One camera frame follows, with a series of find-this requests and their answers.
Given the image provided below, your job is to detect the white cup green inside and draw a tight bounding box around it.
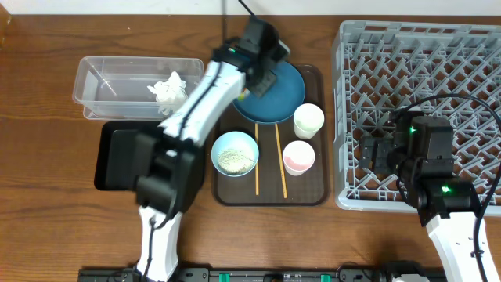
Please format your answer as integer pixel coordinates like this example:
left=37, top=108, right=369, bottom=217
left=293, top=103, right=325, bottom=139

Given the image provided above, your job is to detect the white cup pink inside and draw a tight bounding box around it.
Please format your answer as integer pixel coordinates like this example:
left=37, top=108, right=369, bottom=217
left=283, top=140, right=315, bottom=176

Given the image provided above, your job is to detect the white tissue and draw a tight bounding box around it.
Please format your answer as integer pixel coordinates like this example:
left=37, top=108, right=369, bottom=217
left=147, top=71, right=187, bottom=116

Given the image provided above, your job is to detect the light blue bowl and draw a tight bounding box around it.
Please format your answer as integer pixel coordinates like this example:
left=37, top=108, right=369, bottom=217
left=211, top=131, right=258, bottom=177

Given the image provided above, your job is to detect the yellow green snack wrapper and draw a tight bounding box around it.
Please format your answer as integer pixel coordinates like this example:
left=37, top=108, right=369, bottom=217
left=238, top=89, right=251, bottom=100

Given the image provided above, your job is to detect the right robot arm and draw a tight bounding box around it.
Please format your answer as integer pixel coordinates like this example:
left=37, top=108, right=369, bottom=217
left=359, top=114, right=499, bottom=281

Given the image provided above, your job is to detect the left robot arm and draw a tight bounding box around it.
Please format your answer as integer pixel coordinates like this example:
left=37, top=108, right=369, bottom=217
left=94, top=16, right=290, bottom=281

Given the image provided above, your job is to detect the grey plastic dishwasher rack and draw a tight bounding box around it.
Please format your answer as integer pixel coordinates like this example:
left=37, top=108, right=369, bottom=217
left=332, top=20, right=500, bottom=215

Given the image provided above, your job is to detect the clear plastic waste bin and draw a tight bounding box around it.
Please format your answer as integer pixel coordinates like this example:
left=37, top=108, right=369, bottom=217
left=73, top=56, right=204, bottom=120

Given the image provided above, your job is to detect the dark blue plate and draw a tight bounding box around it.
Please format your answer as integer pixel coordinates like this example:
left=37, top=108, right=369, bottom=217
left=233, top=62, right=306, bottom=124

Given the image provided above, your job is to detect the brown serving tray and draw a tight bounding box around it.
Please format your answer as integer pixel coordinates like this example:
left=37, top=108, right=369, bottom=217
left=212, top=65, right=330, bottom=207

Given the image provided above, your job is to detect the right wooden chopstick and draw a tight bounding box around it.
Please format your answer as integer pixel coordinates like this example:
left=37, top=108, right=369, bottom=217
left=274, top=123, right=288, bottom=199

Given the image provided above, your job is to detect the wooden chopstick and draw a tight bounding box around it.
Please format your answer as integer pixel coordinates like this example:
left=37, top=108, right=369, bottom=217
left=254, top=123, right=260, bottom=196
left=274, top=123, right=288, bottom=199

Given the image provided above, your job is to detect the left wooden chopstick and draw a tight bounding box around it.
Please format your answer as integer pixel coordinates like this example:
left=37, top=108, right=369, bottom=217
left=254, top=123, right=260, bottom=196

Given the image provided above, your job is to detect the black plastic tray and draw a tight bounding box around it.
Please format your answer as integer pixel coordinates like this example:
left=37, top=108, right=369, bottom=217
left=93, top=120, right=207, bottom=192

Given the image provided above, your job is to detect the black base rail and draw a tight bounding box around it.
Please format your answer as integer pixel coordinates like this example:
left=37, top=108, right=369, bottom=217
left=77, top=268, right=445, bottom=282

